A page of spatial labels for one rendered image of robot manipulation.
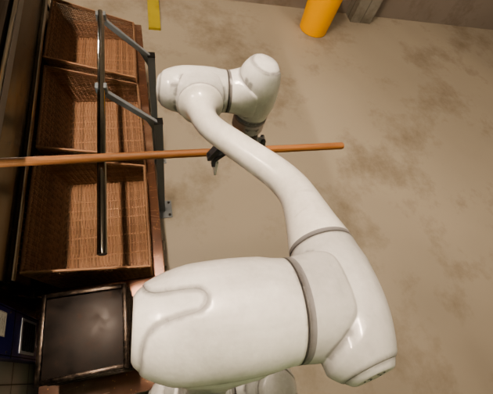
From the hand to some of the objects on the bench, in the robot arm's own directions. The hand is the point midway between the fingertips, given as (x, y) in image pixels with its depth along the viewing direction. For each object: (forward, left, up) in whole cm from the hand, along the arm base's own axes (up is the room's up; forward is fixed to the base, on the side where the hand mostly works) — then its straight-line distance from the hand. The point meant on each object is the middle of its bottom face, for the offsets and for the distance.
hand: (234, 169), depth 107 cm
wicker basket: (+133, +59, -72) cm, 162 cm away
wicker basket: (+14, +54, -72) cm, 91 cm away
